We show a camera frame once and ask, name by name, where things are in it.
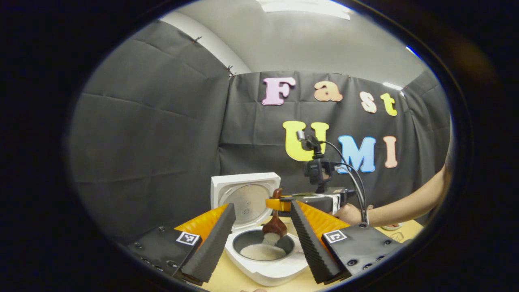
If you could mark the plate of red dates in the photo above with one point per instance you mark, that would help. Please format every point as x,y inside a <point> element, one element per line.
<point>391,226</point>

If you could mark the brown wooden spoon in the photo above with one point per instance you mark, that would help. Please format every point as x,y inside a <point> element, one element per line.
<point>275,229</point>

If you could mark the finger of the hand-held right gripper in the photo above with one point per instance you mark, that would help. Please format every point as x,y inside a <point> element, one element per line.
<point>277,205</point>

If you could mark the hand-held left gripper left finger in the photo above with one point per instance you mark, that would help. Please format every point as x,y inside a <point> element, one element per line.
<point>213,247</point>

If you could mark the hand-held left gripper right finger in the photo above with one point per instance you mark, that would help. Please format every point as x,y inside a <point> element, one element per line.
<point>312,247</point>

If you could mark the white rice cooker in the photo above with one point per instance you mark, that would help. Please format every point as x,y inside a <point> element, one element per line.
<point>259,271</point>

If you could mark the black backdrop cloth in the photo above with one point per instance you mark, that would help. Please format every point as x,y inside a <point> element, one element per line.
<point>142,142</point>

